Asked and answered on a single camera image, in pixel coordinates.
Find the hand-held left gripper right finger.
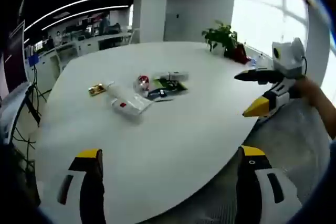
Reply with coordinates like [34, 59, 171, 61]
[236, 145, 303, 224]

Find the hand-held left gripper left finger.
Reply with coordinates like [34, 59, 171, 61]
[56, 149, 107, 224]

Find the white skincare bottle red label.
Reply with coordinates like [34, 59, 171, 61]
[110, 94, 153, 119]
[104, 80, 124, 101]

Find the green black skincare sachet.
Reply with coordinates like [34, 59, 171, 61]
[146, 78, 189, 103]

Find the gold foil skincare sachet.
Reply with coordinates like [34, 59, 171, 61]
[88, 83, 107, 97]

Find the clear skincare bottle red ring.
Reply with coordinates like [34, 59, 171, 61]
[133, 74, 152, 98]

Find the small clear plastic bottle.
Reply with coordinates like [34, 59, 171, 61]
[248, 55, 266, 70]

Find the blue storage bin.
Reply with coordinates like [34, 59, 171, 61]
[28, 53, 39, 67]

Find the person's right hand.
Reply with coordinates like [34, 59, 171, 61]
[295, 78, 326, 109]

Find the white mesh basket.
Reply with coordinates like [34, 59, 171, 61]
[250, 100, 332, 210]

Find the green potted plant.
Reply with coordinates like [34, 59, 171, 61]
[201, 20, 249, 65]

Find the black screen stand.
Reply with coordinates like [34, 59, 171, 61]
[26, 68, 43, 126]

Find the row of white workbenches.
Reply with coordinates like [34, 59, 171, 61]
[25, 28, 133, 78]

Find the large display screen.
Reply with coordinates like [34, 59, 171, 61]
[5, 20, 26, 91]

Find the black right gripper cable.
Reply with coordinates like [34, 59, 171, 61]
[301, 55, 308, 78]

